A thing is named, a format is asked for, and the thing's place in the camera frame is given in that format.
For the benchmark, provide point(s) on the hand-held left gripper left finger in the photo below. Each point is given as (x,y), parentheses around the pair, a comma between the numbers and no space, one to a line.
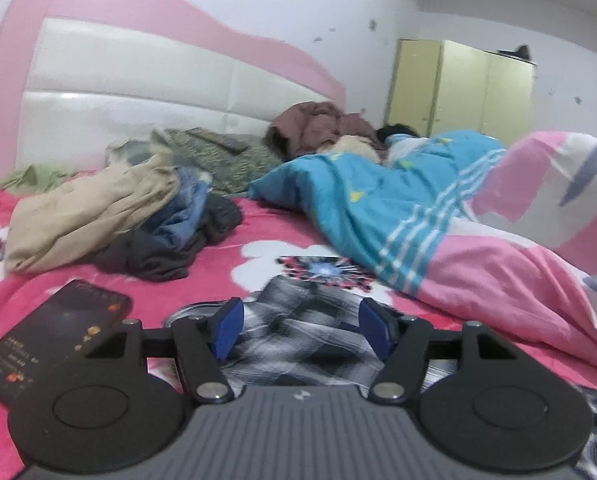
(228,325)

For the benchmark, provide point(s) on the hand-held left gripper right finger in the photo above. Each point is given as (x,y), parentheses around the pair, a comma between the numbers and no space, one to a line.
(373,327)

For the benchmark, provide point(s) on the black white plaid pants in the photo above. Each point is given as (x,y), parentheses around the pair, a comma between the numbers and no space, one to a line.
(303,340)

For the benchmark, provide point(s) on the pink floral blanket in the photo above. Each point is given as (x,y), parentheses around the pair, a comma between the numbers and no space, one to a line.
(263,230)

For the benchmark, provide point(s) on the dark grey cloth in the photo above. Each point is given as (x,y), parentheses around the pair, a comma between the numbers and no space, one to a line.
(148,260)

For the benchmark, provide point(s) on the blue jeans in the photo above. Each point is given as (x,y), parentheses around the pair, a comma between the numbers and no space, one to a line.
(178,225)

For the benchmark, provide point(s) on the pink and blue duvet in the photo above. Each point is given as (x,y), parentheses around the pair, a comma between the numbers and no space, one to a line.
(403,210)

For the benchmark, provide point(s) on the green patterned pillow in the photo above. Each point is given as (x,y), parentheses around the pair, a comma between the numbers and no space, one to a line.
(243,165)

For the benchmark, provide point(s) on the cream cloth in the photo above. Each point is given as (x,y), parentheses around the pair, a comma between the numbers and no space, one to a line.
(353,146)

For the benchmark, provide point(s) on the beige pants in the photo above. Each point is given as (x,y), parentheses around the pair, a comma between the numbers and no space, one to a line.
(78,220)

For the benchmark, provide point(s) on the dark flat case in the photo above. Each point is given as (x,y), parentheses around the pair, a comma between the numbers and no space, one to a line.
(223,141)

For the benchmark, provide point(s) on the smartphone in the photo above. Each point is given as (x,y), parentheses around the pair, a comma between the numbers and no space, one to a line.
(43,330)

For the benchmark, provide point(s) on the green checked cloth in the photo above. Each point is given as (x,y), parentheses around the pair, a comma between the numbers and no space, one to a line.
(133,150)

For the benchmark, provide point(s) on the brown jacket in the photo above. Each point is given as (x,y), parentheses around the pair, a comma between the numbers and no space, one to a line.
(313,125)

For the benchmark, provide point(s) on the light green cloth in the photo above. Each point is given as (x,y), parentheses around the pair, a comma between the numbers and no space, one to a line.
(33,177)

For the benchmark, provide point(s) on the pink and white headboard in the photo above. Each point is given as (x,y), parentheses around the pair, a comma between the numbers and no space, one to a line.
(128,90)

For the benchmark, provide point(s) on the pale yellow wardrobe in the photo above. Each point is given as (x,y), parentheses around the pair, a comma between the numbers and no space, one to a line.
(458,85)

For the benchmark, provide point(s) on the dark object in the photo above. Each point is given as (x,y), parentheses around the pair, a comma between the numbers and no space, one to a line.
(521,53)

